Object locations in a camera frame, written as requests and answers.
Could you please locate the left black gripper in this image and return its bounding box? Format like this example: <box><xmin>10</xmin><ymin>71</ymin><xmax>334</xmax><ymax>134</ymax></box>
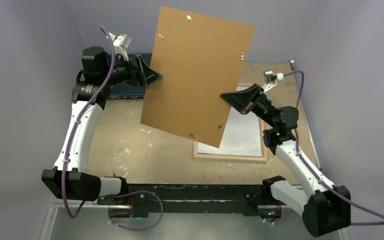
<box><xmin>101</xmin><ymin>52</ymin><xmax>161</xmax><ymax>87</ymax></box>

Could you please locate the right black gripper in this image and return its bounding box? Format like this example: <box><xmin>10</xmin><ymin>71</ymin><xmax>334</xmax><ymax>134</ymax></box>
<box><xmin>220</xmin><ymin>83</ymin><xmax>278</xmax><ymax>128</ymax></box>

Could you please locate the printed photo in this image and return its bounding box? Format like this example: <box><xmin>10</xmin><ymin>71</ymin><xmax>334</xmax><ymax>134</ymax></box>
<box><xmin>196</xmin><ymin>86</ymin><xmax>264</xmax><ymax>158</ymax></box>

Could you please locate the wooden picture frame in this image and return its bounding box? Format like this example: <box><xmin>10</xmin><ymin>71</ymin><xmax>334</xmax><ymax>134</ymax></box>
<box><xmin>192</xmin><ymin>82</ymin><xmax>268</xmax><ymax>164</ymax></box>

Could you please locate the brown backing board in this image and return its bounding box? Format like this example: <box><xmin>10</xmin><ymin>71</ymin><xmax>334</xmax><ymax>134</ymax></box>
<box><xmin>140</xmin><ymin>6</ymin><xmax>255</xmax><ymax>147</ymax></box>

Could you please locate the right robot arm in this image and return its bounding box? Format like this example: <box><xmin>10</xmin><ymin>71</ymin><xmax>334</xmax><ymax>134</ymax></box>
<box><xmin>220</xmin><ymin>84</ymin><xmax>351</xmax><ymax>237</ymax></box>

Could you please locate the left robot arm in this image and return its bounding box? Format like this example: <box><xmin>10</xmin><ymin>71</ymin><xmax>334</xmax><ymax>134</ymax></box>
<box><xmin>41</xmin><ymin>46</ymin><xmax>163</xmax><ymax>205</ymax></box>

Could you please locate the dark network switch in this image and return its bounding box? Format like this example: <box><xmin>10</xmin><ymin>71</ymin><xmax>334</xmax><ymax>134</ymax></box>
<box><xmin>108</xmin><ymin>53</ymin><xmax>152</xmax><ymax>100</ymax></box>

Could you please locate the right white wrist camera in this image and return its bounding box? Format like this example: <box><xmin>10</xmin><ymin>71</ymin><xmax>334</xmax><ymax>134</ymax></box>
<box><xmin>262</xmin><ymin>70</ymin><xmax>284</xmax><ymax>93</ymax></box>

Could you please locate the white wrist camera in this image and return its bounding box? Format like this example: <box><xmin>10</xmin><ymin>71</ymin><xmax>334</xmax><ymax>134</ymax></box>
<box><xmin>109</xmin><ymin>32</ymin><xmax>132</xmax><ymax>62</ymax></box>
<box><xmin>262</xmin><ymin>70</ymin><xmax>284</xmax><ymax>93</ymax></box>

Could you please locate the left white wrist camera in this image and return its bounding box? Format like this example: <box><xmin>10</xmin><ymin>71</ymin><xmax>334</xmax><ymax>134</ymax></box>
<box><xmin>109</xmin><ymin>32</ymin><xmax>132</xmax><ymax>62</ymax></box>

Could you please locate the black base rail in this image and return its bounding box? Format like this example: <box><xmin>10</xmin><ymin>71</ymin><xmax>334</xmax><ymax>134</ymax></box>
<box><xmin>97</xmin><ymin>183</ymin><xmax>287</xmax><ymax>220</ymax></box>

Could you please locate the aluminium extrusion rail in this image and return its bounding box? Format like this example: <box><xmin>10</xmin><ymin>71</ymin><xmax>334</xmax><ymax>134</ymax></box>
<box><xmin>48</xmin><ymin>184</ymin><xmax>342</xmax><ymax>209</ymax></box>

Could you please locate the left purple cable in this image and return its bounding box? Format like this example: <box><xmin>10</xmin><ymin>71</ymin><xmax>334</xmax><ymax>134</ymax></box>
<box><xmin>60</xmin><ymin>25</ymin><xmax>165</xmax><ymax>233</ymax></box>

